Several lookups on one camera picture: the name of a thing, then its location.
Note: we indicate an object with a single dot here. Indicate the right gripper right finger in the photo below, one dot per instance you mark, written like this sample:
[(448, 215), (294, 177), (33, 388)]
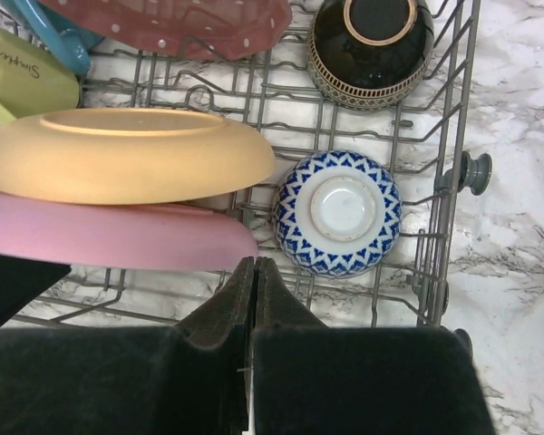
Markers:
[(309, 378)]

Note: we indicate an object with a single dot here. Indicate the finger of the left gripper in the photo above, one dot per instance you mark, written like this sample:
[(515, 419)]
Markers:
[(22, 280)]

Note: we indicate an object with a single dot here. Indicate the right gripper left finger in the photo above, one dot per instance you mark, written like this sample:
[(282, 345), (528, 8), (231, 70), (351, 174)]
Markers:
[(182, 379)]

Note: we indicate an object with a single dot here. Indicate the pink round bear plate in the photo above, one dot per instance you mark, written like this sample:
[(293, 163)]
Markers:
[(149, 237)]

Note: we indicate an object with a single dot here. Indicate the yellow pink rimmed plate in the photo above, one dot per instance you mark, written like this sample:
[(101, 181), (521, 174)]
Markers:
[(130, 156)]

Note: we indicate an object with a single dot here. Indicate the red patterned bowl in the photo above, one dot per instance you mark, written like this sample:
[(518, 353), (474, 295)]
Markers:
[(337, 213)]

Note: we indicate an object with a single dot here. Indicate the yellow green mug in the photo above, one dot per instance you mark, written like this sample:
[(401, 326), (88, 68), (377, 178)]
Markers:
[(32, 81)]

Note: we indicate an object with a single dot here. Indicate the blue floral mug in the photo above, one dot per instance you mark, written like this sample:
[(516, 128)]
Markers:
[(67, 42)]

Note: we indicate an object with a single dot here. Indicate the grey wire dish rack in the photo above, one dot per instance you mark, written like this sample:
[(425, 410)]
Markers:
[(419, 141)]

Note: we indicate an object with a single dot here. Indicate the brown plate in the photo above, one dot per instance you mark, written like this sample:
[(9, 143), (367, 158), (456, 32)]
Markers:
[(196, 30)]

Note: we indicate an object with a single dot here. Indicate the dark brown cream bowl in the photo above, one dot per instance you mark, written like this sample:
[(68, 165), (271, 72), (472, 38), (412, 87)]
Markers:
[(369, 54)]

